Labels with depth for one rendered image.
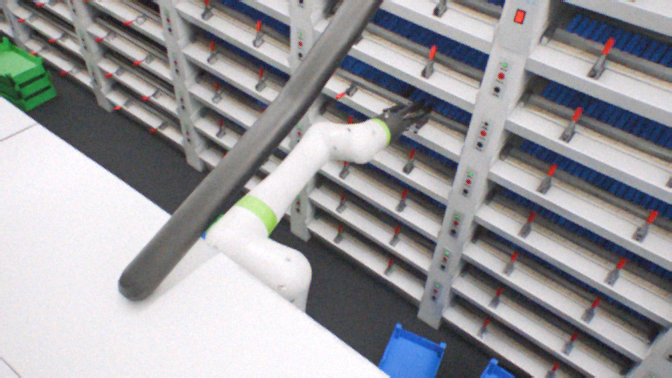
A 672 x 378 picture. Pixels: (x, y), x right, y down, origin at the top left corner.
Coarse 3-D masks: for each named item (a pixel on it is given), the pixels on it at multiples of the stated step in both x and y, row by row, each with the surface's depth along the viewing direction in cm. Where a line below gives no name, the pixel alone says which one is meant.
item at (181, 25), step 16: (160, 0) 238; (176, 16) 238; (176, 32) 243; (176, 48) 250; (192, 64) 257; (176, 80) 264; (176, 96) 271; (192, 112) 272; (192, 128) 278; (192, 144) 287; (192, 160) 296
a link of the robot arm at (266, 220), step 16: (240, 208) 145; (256, 208) 146; (224, 224) 142; (240, 224) 142; (256, 224) 144; (272, 224) 148; (208, 240) 141; (224, 240) 139; (240, 240) 139; (240, 256) 138
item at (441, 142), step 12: (336, 84) 203; (348, 84) 202; (348, 96) 199; (360, 96) 199; (372, 96) 198; (360, 108) 199; (372, 108) 196; (432, 120) 190; (408, 132) 191; (420, 132) 188; (432, 132) 187; (444, 132) 186; (456, 132) 186; (432, 144) 187; (444, 144) 184; (456, 144) 184; (456, 156) 183
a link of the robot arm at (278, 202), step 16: (320, 128) 165; (304, 144) 162; (320, 144) 162; (288, 160) 158; (304, 160) 159; (320, 160) 162; (272, 176) 154; (288, 176) 154; (304, 176) 157; (256, 192) 149; (272, 192) 150; (288, 192) 153; (272, 208) 148
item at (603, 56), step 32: (544, 32) 150; (576, 32) 149; (608, 32) 148; (640, 32) 146; (544, 64) 148; (576, 64) 146; (608, 64) 145; (640, 64) 141; (608, 96) 143; (640, 96) 139
